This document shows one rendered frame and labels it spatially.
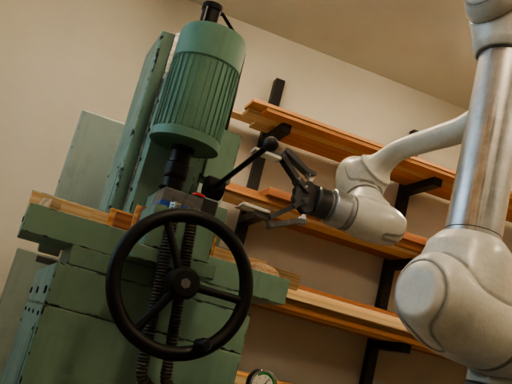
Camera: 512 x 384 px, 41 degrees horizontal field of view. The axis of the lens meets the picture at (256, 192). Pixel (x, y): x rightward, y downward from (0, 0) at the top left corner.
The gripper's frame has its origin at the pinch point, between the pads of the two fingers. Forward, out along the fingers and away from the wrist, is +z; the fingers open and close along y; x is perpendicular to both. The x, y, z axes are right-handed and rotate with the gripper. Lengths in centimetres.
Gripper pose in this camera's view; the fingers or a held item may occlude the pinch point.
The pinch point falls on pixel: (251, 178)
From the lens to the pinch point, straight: 158.1
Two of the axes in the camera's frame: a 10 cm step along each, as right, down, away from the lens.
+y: 2.0, -9.2, 3.4
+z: -9.0, -3.1, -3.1
